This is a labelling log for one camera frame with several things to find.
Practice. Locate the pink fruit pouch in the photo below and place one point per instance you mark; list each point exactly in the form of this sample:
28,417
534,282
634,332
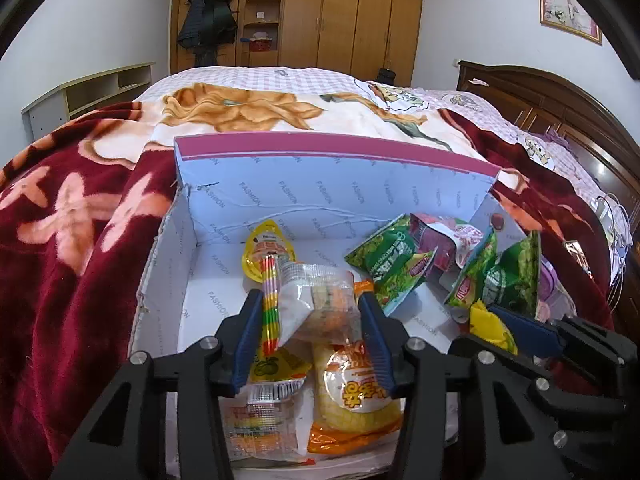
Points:
435,242

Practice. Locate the yellow snack packet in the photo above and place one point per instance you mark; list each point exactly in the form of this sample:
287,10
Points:
492,327

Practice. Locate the green pea snack packet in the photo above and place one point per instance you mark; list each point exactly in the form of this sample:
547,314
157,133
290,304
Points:
385,260
515,275

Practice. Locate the black hanging jacket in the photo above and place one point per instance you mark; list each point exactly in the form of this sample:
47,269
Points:
192,20

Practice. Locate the purple jelly cup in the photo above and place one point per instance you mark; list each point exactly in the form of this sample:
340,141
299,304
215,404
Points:
552,285

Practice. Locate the yellow lid jelly cup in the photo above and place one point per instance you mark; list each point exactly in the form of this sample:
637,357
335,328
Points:
267,242
275,367

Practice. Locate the dark bag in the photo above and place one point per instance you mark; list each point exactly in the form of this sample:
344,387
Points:
387,76

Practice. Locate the pink checkered cartoon bedsheet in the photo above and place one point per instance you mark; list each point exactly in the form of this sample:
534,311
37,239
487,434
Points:
310,77

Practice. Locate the clear orange snack packet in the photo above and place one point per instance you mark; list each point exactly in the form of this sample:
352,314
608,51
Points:
320,300

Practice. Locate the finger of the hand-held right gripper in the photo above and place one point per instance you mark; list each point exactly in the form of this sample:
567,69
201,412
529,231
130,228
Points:
575,377
525,330

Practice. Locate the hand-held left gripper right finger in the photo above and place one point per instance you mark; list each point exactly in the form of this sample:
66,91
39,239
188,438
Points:
375,340

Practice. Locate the red cream floral plush blanket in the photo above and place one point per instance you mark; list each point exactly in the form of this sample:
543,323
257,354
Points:
75,240

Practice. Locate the framed wall picture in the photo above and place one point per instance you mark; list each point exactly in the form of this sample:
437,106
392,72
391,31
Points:
567,5

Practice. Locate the purple cloth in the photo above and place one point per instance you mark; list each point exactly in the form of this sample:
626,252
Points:
547,139

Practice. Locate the white low shelf unit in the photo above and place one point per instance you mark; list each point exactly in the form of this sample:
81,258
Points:
90,92

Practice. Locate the dark green hanging jacket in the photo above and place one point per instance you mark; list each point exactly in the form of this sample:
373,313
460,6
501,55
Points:
222,17

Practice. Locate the dark wooden headboard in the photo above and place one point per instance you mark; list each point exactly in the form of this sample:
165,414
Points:
550,105

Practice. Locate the orange corn snack packet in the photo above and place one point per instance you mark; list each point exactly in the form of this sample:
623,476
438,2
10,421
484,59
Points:
350,400

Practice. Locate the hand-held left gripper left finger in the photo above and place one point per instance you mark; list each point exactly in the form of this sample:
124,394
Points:
247,340

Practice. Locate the pink cardboard box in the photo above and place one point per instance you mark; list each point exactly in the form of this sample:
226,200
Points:
325,185

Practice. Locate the rainbow striped candy stick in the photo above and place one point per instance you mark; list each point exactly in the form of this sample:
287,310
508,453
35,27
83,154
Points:
270,300

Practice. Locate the wooden wardrobe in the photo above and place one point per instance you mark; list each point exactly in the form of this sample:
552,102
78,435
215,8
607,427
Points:
350,15

